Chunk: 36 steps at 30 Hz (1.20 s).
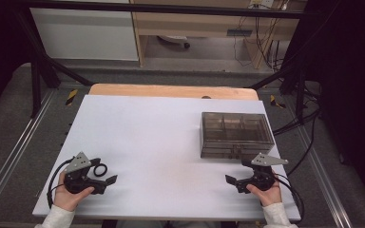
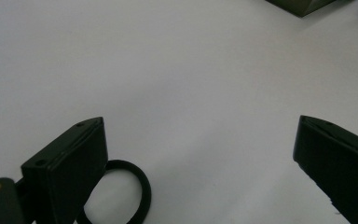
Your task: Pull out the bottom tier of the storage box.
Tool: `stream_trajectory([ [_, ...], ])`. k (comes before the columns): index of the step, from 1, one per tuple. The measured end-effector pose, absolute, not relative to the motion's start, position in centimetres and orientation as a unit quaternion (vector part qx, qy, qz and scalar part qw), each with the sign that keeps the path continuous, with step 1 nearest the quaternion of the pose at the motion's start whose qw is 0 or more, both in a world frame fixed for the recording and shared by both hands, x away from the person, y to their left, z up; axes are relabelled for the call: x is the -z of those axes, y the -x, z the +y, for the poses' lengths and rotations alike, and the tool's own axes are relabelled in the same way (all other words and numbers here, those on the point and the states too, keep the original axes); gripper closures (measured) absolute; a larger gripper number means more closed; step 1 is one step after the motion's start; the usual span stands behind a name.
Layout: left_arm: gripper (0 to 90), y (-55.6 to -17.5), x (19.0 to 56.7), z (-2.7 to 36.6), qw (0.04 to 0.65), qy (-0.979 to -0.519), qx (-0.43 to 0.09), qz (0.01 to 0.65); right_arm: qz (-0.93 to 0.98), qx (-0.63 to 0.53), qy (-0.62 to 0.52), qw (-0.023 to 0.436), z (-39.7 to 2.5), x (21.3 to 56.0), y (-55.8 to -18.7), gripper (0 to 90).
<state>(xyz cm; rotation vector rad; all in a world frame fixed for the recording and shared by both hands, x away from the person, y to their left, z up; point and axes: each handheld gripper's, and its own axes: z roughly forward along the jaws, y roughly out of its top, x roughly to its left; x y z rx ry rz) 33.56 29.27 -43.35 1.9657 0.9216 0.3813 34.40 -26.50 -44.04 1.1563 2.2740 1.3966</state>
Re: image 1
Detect smoky translucent drawer box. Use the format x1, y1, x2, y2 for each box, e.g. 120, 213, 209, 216
200, 111, 276, 161

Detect person's right hand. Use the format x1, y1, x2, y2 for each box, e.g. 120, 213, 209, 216
245, 177, 283, 208

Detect chair base with caster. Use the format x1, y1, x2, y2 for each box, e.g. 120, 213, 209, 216
156, 34, 191, 50

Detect aluminium floor rail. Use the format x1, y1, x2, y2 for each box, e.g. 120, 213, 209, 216
0, 89, 57, 219
296, 124, 355, 228

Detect left hand-held gripper cable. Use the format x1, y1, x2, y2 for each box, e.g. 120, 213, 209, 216
46, 158, 74, 210

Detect white cabinet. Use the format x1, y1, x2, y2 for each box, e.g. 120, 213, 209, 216
29, 7, 140, 62

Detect black floor cables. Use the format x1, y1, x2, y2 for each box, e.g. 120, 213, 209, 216
271, 80, 322, 177

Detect hand-held gripper cable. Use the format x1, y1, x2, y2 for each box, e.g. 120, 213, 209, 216
273, 174, 305, 224
46, 158, 74, 210

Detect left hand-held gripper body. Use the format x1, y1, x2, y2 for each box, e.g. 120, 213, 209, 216
63, 151, 108, 196

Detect light wooden desk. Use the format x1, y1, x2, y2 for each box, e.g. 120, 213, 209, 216
128, 0, 308, 70

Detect black metal frame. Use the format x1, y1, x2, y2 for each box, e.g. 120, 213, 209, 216
10, 0, 321, 120

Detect right hand-held gripper cable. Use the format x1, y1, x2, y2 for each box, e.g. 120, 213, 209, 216
273, 174, 305, 224

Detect hanging black cables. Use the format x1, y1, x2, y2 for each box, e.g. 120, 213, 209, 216
233, 13, 288, 71

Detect person's left hand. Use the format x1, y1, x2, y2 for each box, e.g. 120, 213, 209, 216
53, 170, 95, 213

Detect black rubber ring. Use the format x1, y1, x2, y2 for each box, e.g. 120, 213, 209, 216
93, 162, 108, 178

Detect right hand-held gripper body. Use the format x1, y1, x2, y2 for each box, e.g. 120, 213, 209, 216
235, 152, 290, 195

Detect white power strip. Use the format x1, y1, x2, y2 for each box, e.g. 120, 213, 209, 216
249, 0, 276, 10

